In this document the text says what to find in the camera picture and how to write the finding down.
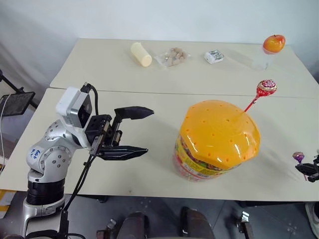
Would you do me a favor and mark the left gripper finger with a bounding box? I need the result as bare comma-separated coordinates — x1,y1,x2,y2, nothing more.
98,145,149,161
112,106,156,130

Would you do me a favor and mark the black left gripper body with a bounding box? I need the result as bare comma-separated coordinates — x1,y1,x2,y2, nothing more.
84,114,123,157

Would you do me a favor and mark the purple lollipop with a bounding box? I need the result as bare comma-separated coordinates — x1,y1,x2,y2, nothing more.
292,151,309,181

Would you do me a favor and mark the orange-lidded lollipop jar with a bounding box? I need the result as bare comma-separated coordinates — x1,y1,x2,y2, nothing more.
172,99,261,183

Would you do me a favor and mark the cream cylinder roll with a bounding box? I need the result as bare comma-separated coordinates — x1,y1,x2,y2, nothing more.
130,42,153,68

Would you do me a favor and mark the clear bag of snacks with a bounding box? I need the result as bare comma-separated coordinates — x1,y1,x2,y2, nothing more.
154,47,192,68

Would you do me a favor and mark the red wrapped lollipop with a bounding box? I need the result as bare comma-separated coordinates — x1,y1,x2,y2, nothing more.
242,79,278,113

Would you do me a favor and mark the black tablet on stand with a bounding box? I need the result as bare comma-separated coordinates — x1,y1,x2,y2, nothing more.
0,91,36,118

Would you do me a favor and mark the small white box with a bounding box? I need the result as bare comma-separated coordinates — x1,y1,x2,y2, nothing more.
203,49,224,65

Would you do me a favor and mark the clear plastic cup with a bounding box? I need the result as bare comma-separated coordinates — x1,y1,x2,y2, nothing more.
251,46,275,72

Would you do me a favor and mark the red yellow apple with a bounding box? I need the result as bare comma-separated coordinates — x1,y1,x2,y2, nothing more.
263,34,286,55

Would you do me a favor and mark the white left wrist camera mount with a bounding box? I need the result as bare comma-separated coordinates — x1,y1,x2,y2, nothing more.
55,86,93,129

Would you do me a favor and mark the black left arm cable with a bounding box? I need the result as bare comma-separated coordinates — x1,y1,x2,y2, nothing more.
58,83,100,239

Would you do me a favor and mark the white cable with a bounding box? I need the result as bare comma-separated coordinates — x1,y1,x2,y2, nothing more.
0,93,12,159

